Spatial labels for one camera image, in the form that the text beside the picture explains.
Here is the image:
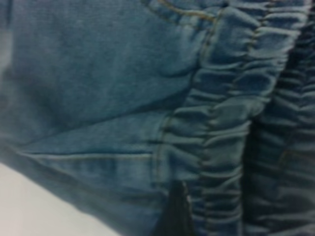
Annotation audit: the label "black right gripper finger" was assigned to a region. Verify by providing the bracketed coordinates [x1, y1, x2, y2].
[154, 180, 197, 236]

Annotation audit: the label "blue denim jeans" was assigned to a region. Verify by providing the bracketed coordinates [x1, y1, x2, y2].
[0, 0, 315, 236]

